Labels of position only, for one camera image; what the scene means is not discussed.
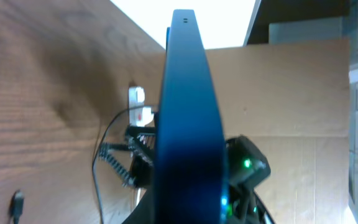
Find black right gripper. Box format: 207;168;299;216
98;126;156;189

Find blue screen smartphone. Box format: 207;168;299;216
154;9;228;223

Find black USB charging cable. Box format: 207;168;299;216
9;105;158;224

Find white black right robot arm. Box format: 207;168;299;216
95;126;275;223

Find white power strip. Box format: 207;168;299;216
128;86;154;127

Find brown cardboard panel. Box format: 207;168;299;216
206;40;350;224

